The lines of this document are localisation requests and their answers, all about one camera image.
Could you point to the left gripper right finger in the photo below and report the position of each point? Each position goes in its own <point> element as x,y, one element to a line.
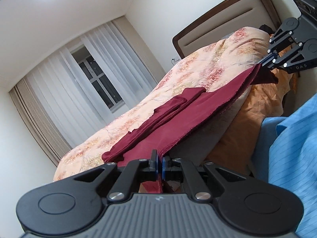
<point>186,173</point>

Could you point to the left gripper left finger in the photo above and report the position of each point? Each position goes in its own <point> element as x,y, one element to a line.
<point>133,174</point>

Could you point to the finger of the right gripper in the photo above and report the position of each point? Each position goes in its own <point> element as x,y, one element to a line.
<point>286,29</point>
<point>288,56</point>

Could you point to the maroon long-sleeve sweater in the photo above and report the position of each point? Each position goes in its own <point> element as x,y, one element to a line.
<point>176,118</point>

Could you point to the brown padded headboard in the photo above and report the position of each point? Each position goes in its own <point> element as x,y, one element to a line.
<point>223,19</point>

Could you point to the floral peach comforter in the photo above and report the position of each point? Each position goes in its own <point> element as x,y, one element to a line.
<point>211,67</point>

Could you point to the white framed window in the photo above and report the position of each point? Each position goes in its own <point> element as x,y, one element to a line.
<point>99,81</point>

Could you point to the left white sheer curtain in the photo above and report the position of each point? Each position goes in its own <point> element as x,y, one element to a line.
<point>69,99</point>

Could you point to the white sheer curtain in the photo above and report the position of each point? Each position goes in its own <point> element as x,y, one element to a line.
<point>118,61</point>
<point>69,99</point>

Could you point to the right white sheer curtain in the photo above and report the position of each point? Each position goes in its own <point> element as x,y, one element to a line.
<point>118,61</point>

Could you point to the blue striped garment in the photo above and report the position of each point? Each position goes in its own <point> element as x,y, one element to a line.
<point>285,156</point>

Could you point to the left beige drape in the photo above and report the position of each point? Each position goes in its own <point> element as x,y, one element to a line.
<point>38,121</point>

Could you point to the beige drape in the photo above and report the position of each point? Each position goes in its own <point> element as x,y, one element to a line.
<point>140,47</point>
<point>38,121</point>

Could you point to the right beige drape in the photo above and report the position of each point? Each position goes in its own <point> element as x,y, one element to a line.
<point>140,47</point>

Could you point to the white wall outlet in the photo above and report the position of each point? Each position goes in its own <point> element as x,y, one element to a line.
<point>175,60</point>

